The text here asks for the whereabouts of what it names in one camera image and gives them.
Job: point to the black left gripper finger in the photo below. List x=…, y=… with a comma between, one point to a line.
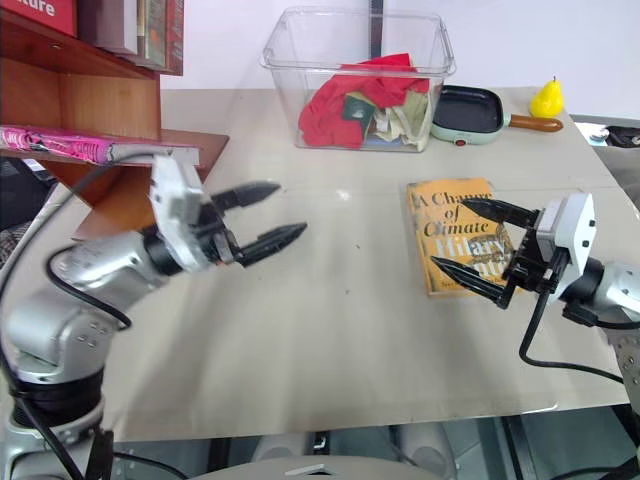
x=277, y=237
x=250, y=192

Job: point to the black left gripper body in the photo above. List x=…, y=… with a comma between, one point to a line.
x=220, y=235

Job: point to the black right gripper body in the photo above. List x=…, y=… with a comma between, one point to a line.
x=532, y=270

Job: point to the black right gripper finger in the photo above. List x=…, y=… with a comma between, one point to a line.
x=470, y=277
x=500, y=211

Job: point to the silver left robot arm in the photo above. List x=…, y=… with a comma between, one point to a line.
x=100, y=260

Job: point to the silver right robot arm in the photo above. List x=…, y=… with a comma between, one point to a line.
x=615, y=290

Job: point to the yellow book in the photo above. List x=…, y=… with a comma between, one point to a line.
x=440, y=240

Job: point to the dark red book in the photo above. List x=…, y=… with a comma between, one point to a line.
x=175, y=32

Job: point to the wooden bookshelf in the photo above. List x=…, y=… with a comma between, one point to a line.
x=100, y=95

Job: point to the pink book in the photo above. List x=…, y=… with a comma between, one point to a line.
x=60, y=142

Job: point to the brown green book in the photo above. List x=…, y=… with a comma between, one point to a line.
x=151, y=27

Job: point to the grey book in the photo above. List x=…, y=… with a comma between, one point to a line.
x=110, y=22

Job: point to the red book with white letters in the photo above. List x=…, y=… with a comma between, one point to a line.
x=40, y=12

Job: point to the mint green square pan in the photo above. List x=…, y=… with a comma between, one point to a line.
x=465, y=107

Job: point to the pile of coloured clothes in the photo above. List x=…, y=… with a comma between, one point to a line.
x=330, y=117

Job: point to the yellow pear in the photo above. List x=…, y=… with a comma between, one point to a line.
x=547, y=100

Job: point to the cream green cloth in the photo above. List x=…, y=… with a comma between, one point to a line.
x=412, y=117

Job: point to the dark green patch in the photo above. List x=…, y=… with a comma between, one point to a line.
x=357, y=107

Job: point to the clear plastic bin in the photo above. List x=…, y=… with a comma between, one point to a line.
x=300, y=60

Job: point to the black object with white disc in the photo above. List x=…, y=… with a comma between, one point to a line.
x=622, y=136

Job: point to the grey rounded shape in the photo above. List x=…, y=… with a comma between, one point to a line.
x=430, y=450
x=280, y=447

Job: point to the black mesh object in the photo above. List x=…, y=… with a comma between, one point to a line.
x=20, y=190

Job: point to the dark vertical bar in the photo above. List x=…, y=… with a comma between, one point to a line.
x=375, y=25

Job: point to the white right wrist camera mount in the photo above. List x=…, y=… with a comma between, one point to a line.
x=575, y=230

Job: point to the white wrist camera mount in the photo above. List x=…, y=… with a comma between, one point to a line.
x=575, y=230
x=167, y=200

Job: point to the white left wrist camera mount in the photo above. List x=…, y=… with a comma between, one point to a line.
x=167, y=200

